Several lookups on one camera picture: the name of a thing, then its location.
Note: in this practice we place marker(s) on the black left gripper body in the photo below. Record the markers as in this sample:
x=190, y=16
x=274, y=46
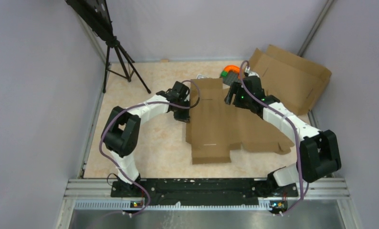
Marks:
x=181, y=114

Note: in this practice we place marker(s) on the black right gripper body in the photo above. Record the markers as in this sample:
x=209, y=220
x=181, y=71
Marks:
x=242, y=99

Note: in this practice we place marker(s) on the brown cardboard box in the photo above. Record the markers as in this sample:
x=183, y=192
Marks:
x=297, y=82
x=215, y=128

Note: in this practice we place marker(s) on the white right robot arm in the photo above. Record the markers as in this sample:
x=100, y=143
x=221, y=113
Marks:
x=317, y=150

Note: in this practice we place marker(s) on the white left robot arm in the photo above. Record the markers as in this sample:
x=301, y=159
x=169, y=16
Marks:
x=120, y=135

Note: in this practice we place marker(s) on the grey toy brick plate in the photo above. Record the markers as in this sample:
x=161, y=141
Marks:
x=230, y=78

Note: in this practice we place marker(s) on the blue playing card deck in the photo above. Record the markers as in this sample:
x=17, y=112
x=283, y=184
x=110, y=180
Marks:
x=200, y=76

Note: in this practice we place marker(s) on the orange curved toy piece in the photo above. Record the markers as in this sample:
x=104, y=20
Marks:
x=232, y=68

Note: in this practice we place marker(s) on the black tripod stand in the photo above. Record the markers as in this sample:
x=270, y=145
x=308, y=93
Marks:
x=126, y=62

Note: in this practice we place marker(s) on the black perforated board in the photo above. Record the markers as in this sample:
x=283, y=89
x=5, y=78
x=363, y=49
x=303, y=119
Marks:
x=96, y=15

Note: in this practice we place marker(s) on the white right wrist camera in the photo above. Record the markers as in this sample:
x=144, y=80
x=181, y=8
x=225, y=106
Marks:
x=247, y=72

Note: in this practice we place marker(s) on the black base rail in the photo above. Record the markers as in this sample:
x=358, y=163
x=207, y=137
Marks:
x=202, y=191

